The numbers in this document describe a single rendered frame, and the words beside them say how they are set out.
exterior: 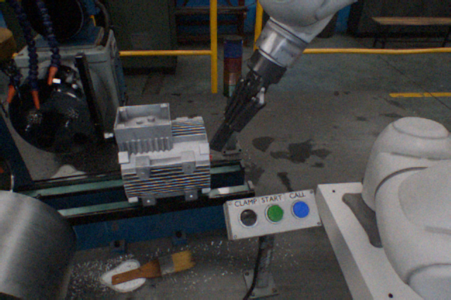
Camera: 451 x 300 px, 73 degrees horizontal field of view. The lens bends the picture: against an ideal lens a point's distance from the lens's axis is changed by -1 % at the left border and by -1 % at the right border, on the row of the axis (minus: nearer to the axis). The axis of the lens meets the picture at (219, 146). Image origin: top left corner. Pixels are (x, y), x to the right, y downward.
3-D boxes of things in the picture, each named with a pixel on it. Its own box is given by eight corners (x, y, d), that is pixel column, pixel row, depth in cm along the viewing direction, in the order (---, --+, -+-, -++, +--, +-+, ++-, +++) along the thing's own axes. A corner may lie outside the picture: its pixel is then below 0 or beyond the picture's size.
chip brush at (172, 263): (112, 291, 71) (111, 289, 71) (111, 272, 75) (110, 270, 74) (196, 266, 76) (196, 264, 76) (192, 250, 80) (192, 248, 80)
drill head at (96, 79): (17, 177, 86) (-23, 98, 72) (52, 109, 119) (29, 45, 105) (107, 166, 90) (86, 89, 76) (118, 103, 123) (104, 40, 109)
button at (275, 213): (266, 223, 56) (269, 222, 54) (263, 207, 57) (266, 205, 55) (282, 220, 57) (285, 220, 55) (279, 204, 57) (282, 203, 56)
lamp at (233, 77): (225, 86, 98) (225, 72, 96) (221, 78, 103) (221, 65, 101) (243, 84, 99) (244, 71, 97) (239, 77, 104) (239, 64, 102)
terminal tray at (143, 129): (120, 157, 68) (113, 129, 64) (123, 132, 77) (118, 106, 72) (173, 151, 70) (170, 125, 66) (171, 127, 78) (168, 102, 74)
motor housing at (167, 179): (130, 217, 74) (114, 155, 63) (134, 168, 89) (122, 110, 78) (212, 206, 77) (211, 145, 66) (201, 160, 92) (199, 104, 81)
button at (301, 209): (292, 219, 57) (296, 218, 55) (289, 203, 58) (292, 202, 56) (307, 217, 57) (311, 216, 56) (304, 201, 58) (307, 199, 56)
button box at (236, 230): (227, 241, 58) (232, 241, 53) (222, 203, 60) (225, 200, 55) (311, 227, 61) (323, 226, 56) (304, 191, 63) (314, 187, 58)
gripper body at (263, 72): (251, 43, 62) (227, 81, 66) (263, 56, 56) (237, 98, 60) (279, 58, 66) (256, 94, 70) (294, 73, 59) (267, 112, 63)
